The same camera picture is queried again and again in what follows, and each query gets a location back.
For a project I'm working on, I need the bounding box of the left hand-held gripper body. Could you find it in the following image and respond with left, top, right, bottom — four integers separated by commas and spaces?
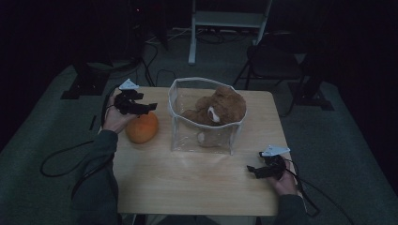
113, 78, 145, 116

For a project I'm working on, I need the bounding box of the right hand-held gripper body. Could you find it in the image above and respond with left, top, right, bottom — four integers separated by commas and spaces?
258, 144, 291, 180

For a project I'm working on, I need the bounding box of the orange plush ball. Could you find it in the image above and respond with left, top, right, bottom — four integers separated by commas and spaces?
125, 111, 160, 144

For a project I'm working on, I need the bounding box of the clear plastic bag white trim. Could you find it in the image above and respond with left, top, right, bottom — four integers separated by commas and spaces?
167, 77, 248, 156

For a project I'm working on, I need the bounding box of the brown teddy bear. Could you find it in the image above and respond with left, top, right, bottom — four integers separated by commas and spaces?
180, 84, 248, 148

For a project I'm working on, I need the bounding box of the person's left hand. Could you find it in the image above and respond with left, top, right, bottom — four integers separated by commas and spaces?
102, 98, 139, 135

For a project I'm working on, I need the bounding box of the person's right hand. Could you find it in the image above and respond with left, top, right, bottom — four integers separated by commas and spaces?
270, 154, 299, 196

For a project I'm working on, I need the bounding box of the black stand base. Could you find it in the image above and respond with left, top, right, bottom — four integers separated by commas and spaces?
60, 62, 111, 100
287, 55, 335, 112

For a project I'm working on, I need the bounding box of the black folding chair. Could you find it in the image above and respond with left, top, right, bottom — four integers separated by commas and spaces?
233, 32, 303, 92

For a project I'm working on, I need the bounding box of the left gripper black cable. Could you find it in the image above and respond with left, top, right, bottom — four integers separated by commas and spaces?
40, 83, 121, 201

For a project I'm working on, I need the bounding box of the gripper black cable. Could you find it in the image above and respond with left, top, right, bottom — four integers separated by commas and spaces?
283, 157, 356, 225
40, 83, 121, 201

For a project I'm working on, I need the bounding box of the black floor cable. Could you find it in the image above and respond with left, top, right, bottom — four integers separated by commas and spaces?
136, 40, 176, 88

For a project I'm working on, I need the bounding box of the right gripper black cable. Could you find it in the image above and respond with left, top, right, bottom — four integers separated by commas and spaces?
283, 157, 356, 225

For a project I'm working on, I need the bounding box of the white metal desk frame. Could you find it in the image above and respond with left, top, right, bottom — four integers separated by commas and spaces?
188, 0, 273, 65

